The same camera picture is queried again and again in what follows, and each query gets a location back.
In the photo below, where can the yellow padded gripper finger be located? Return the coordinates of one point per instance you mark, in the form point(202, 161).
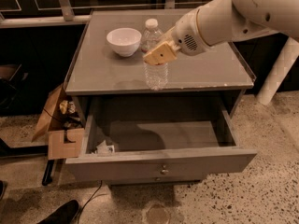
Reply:
point(163, 52)
point(167, 36)

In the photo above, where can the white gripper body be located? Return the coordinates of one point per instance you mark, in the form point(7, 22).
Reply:
point(186, 34)

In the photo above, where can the clear plastic water bottle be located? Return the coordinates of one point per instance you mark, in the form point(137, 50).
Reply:
point(156, 75)

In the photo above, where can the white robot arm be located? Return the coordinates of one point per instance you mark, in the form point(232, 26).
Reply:
point(222, 21)

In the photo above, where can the open grey top drawer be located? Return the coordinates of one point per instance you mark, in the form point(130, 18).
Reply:
point(192, 135)

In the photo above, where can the round metal drawer knob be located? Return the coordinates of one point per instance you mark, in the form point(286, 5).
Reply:
point(164, 170)

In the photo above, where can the white ceramic bowl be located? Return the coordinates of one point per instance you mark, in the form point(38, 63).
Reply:
point(124, 41)

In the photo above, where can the grey wooden nightstand cabinet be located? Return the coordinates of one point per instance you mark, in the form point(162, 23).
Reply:
point(98, 71)

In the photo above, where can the metal window railing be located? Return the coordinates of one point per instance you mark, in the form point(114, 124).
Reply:
point(37, 13)

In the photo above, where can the crumpled white paper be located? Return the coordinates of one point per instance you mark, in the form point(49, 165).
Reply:
point(104, 148)

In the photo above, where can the brown cardboard box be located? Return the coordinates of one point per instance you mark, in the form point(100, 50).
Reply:
point(63, 142)

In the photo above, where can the black metal stand leg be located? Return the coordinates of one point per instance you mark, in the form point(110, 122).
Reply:
point(47, 174)

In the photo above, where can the black shoe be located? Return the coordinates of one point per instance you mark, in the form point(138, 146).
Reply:
point(63, 215)

